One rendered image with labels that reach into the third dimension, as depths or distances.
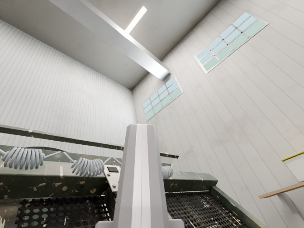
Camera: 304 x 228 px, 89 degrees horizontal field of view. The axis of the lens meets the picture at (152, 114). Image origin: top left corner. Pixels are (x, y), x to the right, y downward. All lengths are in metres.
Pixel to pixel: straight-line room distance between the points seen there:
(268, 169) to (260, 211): 0.64
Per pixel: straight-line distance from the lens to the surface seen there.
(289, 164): 2.51
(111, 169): 0.84
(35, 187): 0.76
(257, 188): 3.20
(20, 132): 0.65
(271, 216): 3.20
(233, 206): 1.41
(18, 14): 5.44
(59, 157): 1.28
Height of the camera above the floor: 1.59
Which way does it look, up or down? 38 degrees up
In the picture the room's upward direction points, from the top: 15 degrees counter-clockwise
